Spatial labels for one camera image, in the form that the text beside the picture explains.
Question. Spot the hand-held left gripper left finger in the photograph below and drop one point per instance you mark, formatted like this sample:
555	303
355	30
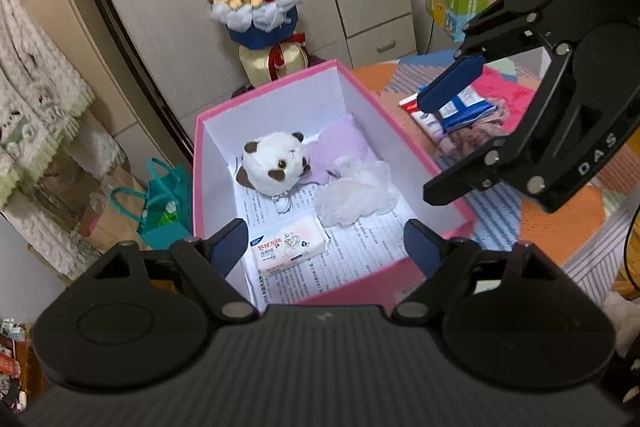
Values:
230	244

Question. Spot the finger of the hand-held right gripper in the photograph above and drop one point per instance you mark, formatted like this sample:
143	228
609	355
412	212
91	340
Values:
460	182
450	84

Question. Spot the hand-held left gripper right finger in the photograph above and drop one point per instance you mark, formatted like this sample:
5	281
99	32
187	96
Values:
422	244

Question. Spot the blue white packet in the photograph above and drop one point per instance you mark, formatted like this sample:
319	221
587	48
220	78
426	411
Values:
472	109

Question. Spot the floral cloth pouch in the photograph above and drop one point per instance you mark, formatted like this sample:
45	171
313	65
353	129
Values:
465	142

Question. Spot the white tissue pack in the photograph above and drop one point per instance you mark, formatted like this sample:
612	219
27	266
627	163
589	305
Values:
290	244

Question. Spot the pink cloth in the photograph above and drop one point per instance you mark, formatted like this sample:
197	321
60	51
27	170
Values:
510	94

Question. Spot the white mesh bath pouf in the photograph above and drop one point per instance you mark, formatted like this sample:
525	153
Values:
355	197

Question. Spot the pink cardboard box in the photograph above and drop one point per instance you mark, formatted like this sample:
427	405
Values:
350	289

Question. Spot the white brown plush toy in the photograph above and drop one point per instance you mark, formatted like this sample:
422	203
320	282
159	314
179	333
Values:
272	157

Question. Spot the light purple cloth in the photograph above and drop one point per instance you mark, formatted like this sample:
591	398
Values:
340	142

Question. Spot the white cream tube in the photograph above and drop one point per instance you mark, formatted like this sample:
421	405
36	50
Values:
427	127

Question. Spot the printed paper sheet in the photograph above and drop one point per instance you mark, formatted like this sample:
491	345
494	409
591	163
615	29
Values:
360	247

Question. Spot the teal bag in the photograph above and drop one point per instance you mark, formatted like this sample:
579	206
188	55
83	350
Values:
170	197

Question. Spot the brown paper bag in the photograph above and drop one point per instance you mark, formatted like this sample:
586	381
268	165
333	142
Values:
127	177

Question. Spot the flower bouquet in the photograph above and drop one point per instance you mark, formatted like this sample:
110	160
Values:
260	12

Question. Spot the black clothes rack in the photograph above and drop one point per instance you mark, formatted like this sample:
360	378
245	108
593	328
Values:
128	27

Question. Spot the white fluffy pajama jacket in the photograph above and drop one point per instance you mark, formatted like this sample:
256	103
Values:
30	67

